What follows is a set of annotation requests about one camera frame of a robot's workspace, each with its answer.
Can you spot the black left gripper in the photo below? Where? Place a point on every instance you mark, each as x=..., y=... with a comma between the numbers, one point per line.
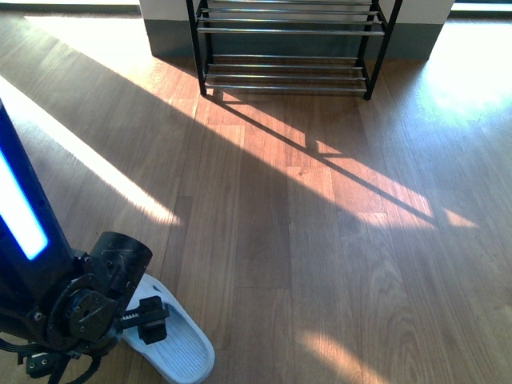
x=76, y=303

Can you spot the light blue slide sandal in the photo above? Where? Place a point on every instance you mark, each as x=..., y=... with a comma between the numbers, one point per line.
x=186, y=355

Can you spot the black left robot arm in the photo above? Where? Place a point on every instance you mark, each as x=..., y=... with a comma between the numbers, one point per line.
x=28, y=227

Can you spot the black metal shoe rack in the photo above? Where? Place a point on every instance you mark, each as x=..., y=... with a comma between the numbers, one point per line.
x=297, y=47

